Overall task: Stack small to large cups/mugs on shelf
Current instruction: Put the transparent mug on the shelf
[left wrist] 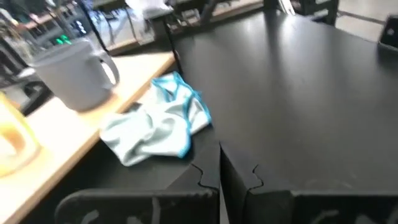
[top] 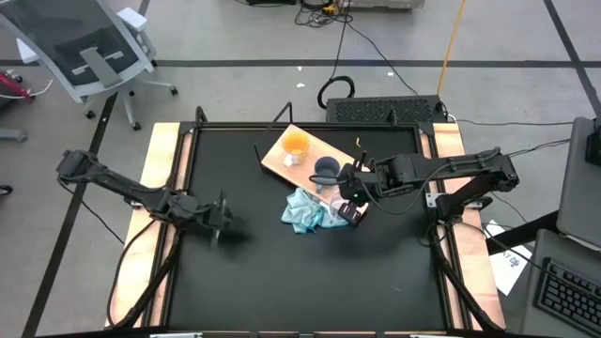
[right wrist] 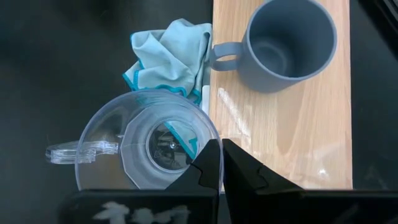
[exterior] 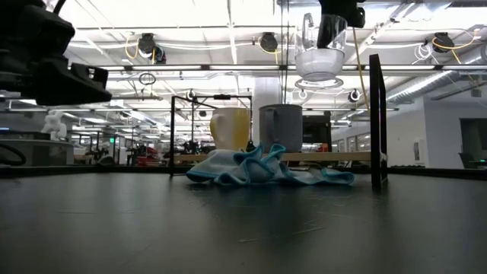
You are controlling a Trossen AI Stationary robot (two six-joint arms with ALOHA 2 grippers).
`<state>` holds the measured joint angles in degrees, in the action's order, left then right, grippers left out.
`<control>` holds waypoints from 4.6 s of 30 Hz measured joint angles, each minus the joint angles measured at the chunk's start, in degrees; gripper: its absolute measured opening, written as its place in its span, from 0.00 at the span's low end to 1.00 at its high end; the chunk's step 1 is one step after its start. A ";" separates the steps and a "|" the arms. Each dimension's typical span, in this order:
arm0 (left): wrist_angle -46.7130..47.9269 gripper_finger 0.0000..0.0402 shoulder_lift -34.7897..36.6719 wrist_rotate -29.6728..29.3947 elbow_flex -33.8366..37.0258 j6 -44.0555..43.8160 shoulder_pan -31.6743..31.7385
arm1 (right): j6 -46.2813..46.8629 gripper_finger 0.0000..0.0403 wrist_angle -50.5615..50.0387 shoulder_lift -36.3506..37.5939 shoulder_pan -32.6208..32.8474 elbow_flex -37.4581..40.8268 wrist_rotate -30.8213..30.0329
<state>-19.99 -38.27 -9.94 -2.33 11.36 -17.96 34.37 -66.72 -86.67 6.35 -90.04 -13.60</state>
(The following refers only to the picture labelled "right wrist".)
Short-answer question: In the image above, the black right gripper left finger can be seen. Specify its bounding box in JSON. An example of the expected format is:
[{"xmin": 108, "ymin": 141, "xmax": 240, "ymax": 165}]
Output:
[{"xmin": 58, "ymin": 139, "xmax": 221, "ymax": 224}]

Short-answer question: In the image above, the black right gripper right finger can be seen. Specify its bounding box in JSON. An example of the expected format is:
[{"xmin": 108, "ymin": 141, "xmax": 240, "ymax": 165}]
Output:
[{"xmin": 222, "ymin": 139, "xmax": 398, "ymax": 224}]

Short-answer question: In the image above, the clear plastic cup with handle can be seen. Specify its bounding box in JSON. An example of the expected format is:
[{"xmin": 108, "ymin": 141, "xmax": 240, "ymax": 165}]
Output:
[{"xmin": 45, "ymin": 89, "xmax": 224, "ymax": 191}]

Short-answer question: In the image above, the grey mug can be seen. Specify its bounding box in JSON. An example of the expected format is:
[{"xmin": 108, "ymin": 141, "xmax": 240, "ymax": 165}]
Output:
[{"xmin": 210, "ymin": 0, "xmax": 338, "ymax": 93}]

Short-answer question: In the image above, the wooden cutting board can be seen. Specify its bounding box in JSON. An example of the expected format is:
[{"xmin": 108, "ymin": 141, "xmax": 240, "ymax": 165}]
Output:
[{"xmin": 208, "ymin": 0, "xmax": 354, "ymax": 190}]

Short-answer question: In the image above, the light blue microfibre cloth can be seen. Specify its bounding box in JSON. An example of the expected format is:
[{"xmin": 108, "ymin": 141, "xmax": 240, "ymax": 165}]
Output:
[{"xmin": 122, "ymin": 17, "xmax": 214, "ymax": 116}]

